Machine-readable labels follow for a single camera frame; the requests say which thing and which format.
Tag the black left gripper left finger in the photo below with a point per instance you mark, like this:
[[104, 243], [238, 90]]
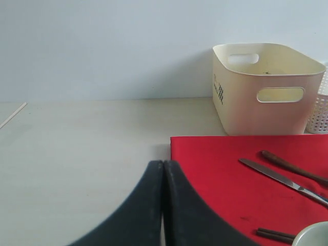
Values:
[[137, 221]]

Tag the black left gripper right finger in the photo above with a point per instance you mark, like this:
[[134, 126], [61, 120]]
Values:
[[187, 219]]

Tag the red tablecloth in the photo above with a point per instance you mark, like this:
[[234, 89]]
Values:
[[245, 198]]

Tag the lower dark wooden chopstick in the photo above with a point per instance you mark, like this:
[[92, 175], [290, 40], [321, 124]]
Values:
[[276, 237]]

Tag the dark wooden chopstick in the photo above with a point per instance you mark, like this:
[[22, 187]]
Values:
[[276, 237], [275, 232]]

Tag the upper dark wooden chopstick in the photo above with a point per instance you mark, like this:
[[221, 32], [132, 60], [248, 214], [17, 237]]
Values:
[[275, 232]]

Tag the stainless steel table knife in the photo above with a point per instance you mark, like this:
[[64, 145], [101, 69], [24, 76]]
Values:
[[284, 180]]

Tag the brown wooden spoon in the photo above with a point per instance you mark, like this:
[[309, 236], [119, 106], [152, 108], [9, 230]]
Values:
[[292, 168]]

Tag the pale green ceramic bowl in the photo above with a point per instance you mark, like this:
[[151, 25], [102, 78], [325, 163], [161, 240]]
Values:
[[313, 235]]

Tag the cream plastic storage bin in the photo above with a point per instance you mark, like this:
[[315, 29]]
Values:
[[264, 89]]

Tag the white perforated plastic basket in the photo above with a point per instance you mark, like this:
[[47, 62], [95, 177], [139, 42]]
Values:
[[317, 122]]

